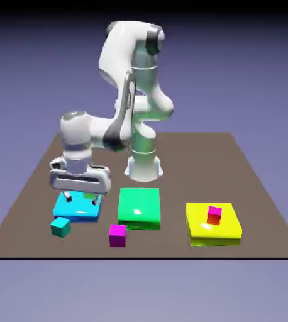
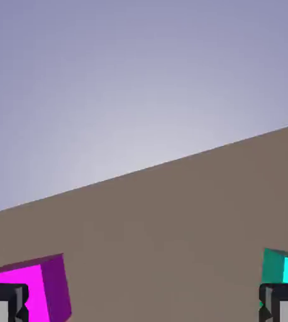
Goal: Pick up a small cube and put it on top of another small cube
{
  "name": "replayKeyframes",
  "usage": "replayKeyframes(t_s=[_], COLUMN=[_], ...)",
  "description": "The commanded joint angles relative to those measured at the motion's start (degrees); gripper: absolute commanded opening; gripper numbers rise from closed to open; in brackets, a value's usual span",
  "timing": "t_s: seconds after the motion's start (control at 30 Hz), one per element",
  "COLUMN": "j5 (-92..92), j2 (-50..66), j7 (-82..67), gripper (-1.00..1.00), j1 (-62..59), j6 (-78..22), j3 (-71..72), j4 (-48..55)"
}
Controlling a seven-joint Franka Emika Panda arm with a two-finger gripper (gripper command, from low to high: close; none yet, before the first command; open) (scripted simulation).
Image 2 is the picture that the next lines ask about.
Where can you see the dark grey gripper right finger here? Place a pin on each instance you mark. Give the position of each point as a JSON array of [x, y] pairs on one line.
[[282, 296]]

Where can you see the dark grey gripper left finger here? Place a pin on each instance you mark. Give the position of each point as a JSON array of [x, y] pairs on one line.
[[10, 299]]

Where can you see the large cyan box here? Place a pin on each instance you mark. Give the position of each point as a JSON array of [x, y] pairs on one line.
[[282, 270]]

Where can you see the large magenta box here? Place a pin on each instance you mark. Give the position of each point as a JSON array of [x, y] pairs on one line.
[[46, 284]]

